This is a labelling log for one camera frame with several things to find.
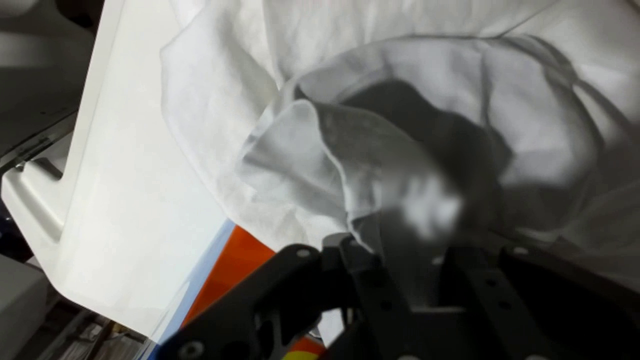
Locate orange Tide detergent box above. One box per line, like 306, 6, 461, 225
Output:
149, 218, 328, 360

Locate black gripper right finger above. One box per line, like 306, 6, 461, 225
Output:
432, 228, 640, 360

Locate white washing machine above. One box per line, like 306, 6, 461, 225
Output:
0, 0, 236, 343

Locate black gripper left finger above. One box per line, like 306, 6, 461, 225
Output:
157, 234, 412, 360

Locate white cloth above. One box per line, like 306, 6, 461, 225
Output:
236, 36, 640, 315
159, 0, 640, 228

